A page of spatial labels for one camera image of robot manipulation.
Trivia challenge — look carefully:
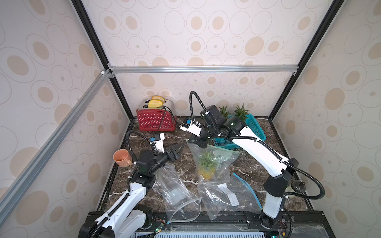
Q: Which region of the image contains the yellow pineapple green crown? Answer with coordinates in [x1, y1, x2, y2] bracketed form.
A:
[219, 106, 230, 119]

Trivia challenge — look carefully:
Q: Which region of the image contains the clear zip bag green seal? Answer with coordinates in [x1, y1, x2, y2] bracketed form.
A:
[187, 142, 241, 182]

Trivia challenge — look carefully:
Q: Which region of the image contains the clear zip bag white seal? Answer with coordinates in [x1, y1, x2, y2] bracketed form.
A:
[153, 163, 201, 223]

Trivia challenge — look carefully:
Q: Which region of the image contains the clear zip bag blue slider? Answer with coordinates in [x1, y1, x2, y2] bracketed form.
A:
[197, 174, 262, 221]

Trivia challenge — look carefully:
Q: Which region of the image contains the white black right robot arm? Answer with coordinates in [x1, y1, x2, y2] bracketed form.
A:
[182, 91, 325, 229]

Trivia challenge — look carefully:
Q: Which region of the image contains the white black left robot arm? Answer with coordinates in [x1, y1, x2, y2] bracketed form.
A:
[78, 131, 185, 238]

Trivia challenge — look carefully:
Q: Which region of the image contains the pineapple in green bag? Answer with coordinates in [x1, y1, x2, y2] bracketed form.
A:
[197, 151, 218, 180]

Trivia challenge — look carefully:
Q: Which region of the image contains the pink ceramic mug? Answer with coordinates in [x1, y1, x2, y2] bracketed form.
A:
[113, 149, 133, 168]

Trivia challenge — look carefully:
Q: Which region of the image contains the red polka dot toaster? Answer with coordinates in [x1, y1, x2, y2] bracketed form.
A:
[136, 99, 177, 132]

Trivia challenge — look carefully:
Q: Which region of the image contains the teal plastic basket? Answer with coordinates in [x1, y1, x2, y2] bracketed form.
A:
[213, 114, 267, 150]

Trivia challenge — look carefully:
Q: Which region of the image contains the yellow toast slice front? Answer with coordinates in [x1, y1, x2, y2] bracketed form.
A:
[148, 99, 163, 109]

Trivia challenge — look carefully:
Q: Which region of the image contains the yellow toast slice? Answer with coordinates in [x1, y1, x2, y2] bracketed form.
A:
[148, 99, 163, 109]
[151, 95, 166, 104]

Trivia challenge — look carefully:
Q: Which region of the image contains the yellow toast slice back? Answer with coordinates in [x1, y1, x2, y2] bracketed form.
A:
[151, 95, 166, 104]

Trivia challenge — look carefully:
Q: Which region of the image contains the small glass bottle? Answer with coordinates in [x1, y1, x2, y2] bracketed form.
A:
[284, 180, 306, 198]

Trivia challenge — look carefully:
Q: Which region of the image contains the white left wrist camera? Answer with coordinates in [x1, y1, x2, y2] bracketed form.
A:
[150, 133, 165, 154]

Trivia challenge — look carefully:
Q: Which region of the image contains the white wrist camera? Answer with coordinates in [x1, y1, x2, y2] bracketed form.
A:
[150, 133, 165, 154]
[180, 119, 202, 137]

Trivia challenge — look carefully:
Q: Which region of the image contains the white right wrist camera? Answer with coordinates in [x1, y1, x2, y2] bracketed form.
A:
[180, 119, 202, 137]

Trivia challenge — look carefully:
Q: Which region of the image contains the black toaster power cable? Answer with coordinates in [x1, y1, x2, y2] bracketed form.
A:
[156, 106, 181, 132]

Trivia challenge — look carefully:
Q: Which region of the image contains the aluminium frame bar back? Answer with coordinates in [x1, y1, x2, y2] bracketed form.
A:
[105, 64, 299, 76]

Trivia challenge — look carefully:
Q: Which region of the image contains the aluminium frame bar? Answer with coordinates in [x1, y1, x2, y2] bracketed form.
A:
[1, 69, 111, 225]
[105, 64, 299, 76]

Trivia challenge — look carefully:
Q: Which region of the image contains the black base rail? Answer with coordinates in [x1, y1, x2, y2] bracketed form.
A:
[96, 205, 335, 238]

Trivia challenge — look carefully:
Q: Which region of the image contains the aluminium frame bar left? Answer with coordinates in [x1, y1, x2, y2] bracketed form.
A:
[1, 69, 111, 225]

